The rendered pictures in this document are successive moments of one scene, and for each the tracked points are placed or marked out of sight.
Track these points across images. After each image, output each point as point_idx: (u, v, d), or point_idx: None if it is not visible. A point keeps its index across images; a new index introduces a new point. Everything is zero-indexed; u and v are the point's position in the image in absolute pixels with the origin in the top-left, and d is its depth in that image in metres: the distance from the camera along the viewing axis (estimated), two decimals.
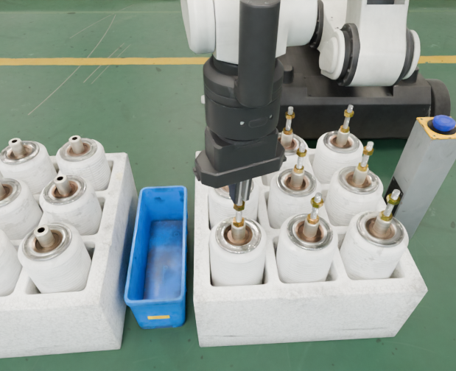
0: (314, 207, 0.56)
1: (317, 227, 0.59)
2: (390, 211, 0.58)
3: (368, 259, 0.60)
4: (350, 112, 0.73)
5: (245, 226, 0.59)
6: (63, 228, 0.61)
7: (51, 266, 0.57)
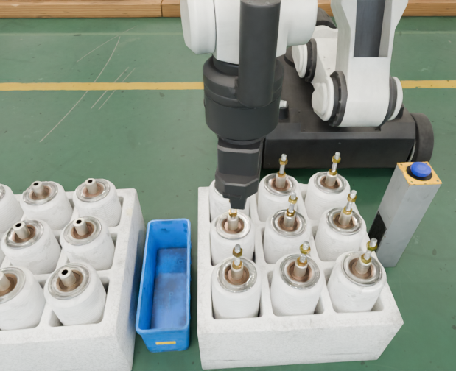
0: (303, 253, 0.64)
1: (306, 268, 0.68)
2: (369, 256, 0.66)
3: (351, 296, 0.69)
4: (337, 158, 0.81)
5: (242, 268, 0.67)
6: (83, 268, 0.70)
7: (74, 303, 0.65)
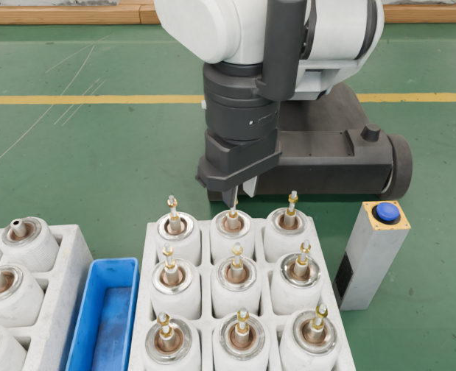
0: (240, 321, 0.55)
1: (247, 334, 0.58)
2: (320, 322, 0.57)
3: (300, 365, 0.59)
4: (294, 198, 0.72)
5: (174, 334, 0.58)
6: None
7: None
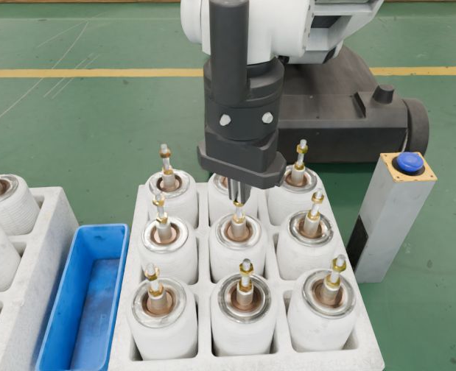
0: (243, 275, 0.46)
1: (252, 294, 0.50)
2: (336, 277, 0.48)
3: (313, 331, 0.51)
4: (303, 148, 0.63)
5: (165, 294, 0.49)
6: None
7: None
